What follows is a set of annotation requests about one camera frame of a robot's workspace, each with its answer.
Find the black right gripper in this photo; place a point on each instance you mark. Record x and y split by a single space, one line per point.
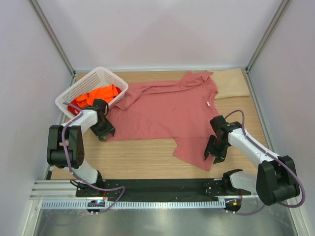
220 156

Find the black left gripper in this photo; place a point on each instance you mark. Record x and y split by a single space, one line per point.
109 129

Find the pink t shirt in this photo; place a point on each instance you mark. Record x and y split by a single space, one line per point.
181 110

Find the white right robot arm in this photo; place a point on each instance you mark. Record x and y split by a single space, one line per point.
276 179

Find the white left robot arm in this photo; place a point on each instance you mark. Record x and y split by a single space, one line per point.
65 148

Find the orange t shirt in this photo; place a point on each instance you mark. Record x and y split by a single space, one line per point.
107 94

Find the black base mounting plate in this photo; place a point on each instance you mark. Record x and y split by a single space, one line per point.
173 190

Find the white plastic laundry basket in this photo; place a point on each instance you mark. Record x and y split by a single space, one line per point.
98 77

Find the folded beige t shirt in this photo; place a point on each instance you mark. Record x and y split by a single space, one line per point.
230 83

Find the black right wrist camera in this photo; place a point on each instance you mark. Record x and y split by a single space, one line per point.
217 122

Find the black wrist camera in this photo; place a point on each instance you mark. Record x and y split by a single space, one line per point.
103 105
217 122

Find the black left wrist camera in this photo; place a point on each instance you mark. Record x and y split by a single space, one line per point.
103 105

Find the white slotted cable duct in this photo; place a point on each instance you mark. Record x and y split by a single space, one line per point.
98 204

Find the left aluminium frame post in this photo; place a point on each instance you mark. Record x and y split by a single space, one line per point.
47 27

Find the aluminium frame post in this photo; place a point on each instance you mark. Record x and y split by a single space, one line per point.
47 27
283 6

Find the right aluminium frame post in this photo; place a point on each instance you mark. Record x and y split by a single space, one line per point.
283 6

